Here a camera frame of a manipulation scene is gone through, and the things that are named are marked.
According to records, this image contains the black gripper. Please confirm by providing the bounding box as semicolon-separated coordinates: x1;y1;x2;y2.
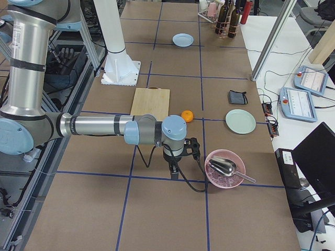
163;150;182;180

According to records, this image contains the orange mandarin fruit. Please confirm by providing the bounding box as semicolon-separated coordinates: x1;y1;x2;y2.
181;110;194;123

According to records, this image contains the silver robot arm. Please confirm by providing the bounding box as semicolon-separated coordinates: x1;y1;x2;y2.
1;1;187;179

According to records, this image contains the light green plate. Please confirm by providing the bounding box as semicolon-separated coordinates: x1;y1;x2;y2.
226;109;256;134

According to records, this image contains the light blue plate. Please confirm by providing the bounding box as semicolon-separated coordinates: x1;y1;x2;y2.
172;33;194;48

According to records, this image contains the pink bowl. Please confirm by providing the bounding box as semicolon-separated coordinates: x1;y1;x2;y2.
205;150;245;189

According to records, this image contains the metal scoop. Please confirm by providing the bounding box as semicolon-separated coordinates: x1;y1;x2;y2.
209;156;256;183

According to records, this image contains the bamboo cutting board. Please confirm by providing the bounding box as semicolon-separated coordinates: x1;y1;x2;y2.
130;88;170;121

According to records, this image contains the grey folded cloth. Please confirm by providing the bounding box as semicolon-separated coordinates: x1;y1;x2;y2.
228;90;248;105

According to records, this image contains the black small computer box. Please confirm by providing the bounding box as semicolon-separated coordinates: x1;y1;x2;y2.
275;148;304;190

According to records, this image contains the near teach pendant tablet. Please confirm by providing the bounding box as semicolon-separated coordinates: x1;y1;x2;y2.
280;87;318;122

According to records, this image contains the teach pendant tablet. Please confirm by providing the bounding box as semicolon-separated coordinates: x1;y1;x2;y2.
280;87;318;122
294;65;329;97

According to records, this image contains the black computer monitor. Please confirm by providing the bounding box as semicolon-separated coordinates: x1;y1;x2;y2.
293;122;334;197

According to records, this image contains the dark glass wine bottle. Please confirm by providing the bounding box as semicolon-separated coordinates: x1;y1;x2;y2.
215;1;229;34

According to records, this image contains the far teach pendant tablet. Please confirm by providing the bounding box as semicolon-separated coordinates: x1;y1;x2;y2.
294;65;329;97

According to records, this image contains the pink cup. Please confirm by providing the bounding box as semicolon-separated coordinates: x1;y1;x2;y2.
207;2;217;17

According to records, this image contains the red cylindrical bottle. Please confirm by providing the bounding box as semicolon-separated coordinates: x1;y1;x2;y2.
240;0;253;25

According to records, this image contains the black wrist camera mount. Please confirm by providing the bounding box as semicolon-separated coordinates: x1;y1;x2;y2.
181;138;200;161

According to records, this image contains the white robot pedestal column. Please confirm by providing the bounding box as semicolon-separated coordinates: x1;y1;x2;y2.
94;0;141;86

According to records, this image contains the copper wire bottle rack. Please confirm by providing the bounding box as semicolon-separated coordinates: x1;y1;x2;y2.
215;0;240;39

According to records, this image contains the aluminium frame post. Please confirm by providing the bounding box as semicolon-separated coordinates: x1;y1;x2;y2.
251;0;297;82

